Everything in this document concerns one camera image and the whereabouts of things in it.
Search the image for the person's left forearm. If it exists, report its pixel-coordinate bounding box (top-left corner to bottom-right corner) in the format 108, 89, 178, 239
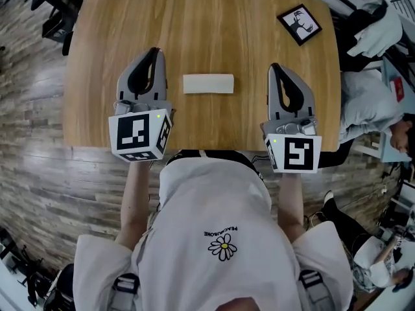
114, 159, 157, 251

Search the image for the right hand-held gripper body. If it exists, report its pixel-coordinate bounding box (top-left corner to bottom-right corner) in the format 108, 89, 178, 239
260, 113, 323, 174

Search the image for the black framed picture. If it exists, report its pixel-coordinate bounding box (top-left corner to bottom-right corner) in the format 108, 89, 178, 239
276, 3, 323, 47

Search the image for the grey jacket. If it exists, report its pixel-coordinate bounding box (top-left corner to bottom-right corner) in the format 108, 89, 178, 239
348, 0, 405, 58

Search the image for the white glasses case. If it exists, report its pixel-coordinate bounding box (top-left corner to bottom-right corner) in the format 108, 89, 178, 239
182, 73, 235, 95

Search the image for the person's right forearm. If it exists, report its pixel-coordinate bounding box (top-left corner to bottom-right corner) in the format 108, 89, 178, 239
278, 171, 306, 243

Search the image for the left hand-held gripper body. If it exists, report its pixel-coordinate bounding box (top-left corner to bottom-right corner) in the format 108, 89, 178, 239
108, 90, 173, 163

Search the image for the person's white flower-print t-shirt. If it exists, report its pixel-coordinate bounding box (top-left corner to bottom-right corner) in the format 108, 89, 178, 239
72, 155, 355, 311

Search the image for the grey harness strap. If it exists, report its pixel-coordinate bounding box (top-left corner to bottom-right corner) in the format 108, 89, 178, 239
297, 268, 329, 311
110, 273, 141, 311

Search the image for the light blue desk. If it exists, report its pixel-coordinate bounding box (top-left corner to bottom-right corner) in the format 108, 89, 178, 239
378, 56, 415, 163

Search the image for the red card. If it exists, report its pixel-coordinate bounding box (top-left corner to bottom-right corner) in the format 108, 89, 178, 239
390, 77, 407, 102

